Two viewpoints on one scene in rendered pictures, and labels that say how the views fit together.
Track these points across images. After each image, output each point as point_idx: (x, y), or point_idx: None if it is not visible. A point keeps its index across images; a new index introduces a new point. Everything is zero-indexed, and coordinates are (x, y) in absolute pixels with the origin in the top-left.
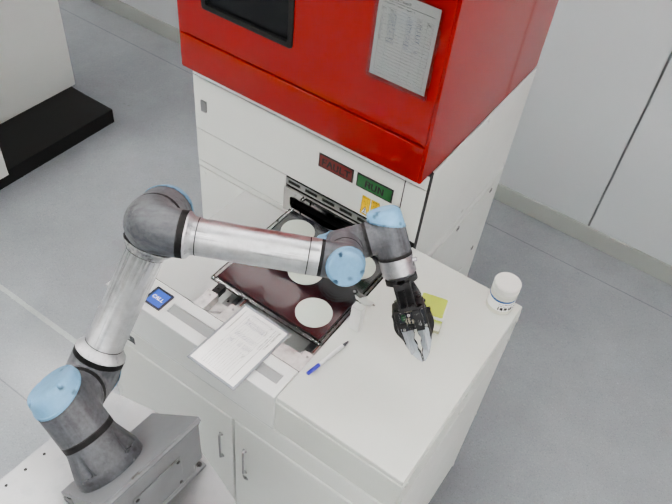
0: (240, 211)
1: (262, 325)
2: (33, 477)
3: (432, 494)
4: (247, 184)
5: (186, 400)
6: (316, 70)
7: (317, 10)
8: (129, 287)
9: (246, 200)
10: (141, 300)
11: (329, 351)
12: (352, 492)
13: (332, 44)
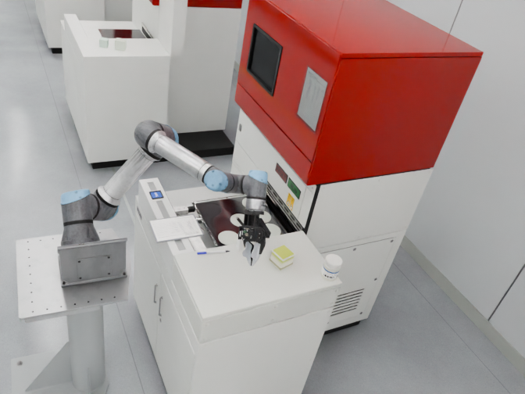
0: None
1: (194, 225)
2: (53, 242)
3: None
4: None
5: (150, 260)
6: (279, 110)
7: (284, 77)
8: (130, 165)
9: None
10: (133, 175)
11: (216, 250)
12: (188, 328)
13: (287, 96)
